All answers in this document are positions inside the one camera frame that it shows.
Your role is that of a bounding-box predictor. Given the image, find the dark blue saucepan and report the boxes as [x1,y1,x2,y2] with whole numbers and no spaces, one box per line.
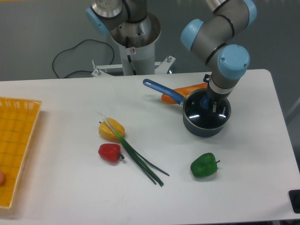
[143,79,231,137]

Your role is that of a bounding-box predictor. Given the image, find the glass lid blue knob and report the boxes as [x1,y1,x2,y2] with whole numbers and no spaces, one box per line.
[183,89,231,130]

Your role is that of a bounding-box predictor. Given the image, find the green onion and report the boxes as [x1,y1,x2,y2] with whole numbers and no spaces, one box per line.
[99,115,169,187]

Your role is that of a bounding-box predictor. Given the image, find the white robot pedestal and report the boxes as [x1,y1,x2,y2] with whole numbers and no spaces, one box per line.
[91,13,176,77]

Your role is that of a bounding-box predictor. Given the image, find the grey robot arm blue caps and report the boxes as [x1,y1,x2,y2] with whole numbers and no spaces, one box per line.
[85,0,257,101]

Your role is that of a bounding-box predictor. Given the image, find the black floor cable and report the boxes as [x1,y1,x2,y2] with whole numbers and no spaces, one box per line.
[52,38,115,79]

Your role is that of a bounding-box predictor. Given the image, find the red bell pepper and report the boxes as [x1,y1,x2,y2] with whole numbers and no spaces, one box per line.
[98,143,125,163]

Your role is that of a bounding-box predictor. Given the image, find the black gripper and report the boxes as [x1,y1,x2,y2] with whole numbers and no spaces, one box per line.
[203,74,233,114]

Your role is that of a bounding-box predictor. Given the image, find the green bell pepper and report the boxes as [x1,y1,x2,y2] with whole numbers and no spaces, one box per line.
[190,152,220,178]

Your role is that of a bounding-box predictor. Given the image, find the pink object in basket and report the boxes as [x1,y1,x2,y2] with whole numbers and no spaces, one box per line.
[0,171,6,186]

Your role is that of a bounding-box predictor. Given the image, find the black corner object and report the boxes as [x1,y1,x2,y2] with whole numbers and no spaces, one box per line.
[288,189,300,214]

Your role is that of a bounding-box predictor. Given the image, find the yellow woven basket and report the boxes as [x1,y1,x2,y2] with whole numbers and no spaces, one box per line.
[0,97,42,209]

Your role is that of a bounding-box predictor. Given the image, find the yellow bell pepper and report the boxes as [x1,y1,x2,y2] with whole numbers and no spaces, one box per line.
[98,118,125,142]

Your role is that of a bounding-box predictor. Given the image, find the orange carrot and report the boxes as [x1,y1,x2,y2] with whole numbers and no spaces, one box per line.
[161,82,207,104]

